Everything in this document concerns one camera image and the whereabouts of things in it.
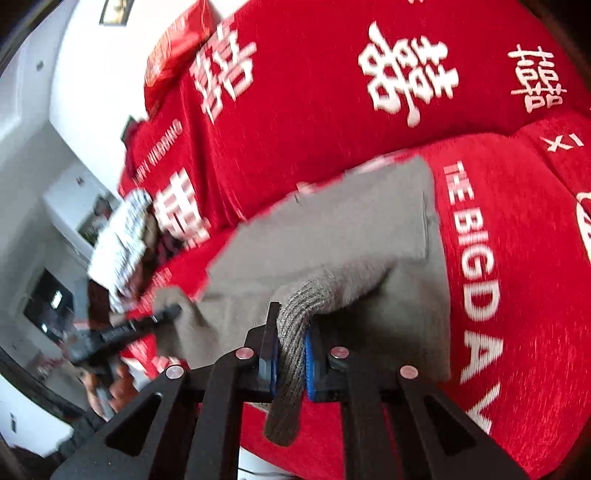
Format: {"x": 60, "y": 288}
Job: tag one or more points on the white cabinet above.
{"x": 74, "y": 207}

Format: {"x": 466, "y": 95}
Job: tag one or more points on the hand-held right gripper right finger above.
{"x": 310, "y": 369}

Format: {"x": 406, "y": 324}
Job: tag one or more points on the pale patterned cloth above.
{"x": 122, "y": 240}

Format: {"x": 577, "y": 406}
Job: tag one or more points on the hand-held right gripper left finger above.
{"x": 272, "y": 369}

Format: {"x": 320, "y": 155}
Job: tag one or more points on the person's left hand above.
{"x": 117, "y": 387}

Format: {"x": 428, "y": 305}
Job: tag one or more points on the grey knit sweater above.
{"x": 346, "y": 221}

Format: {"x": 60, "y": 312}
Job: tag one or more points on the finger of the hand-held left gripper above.
{"x": 152, "y": 318}

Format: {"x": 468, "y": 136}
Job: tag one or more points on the dark plaid cloth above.
{"x": 157, "y": 251}

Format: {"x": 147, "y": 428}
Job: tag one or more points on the dark screen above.
{"x": 48, "y": 300}

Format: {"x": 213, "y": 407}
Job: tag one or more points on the framed wall picture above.
{"x": 116, "y": 11}

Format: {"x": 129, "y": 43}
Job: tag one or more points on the red patterned pillow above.
{"x": 178, "y": 50}

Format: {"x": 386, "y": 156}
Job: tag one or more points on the red printed sofa cover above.
{"x": 332, "y": 129}

